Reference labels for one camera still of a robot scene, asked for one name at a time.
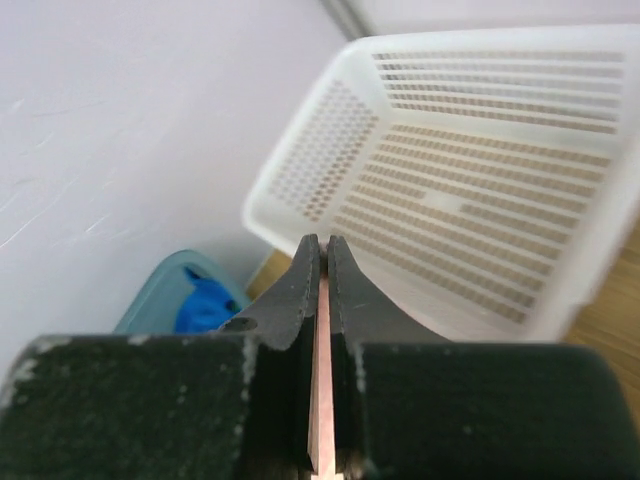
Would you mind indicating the pink towel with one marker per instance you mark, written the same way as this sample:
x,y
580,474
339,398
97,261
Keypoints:
x,y
321,436

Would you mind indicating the left aluminium frame post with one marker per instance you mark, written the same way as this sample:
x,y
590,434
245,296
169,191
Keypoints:
x,y
348,18

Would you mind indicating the white perforated plastic basket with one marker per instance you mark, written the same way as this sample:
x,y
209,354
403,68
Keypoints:
x,y
484,179

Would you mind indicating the blue translucent plastic tub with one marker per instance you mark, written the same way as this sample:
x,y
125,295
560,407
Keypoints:
x,y
155,307

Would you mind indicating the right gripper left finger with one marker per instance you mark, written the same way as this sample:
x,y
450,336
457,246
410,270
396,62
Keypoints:
x,y
230,404

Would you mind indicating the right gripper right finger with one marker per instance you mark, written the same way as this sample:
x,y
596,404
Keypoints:
x,y
411,404

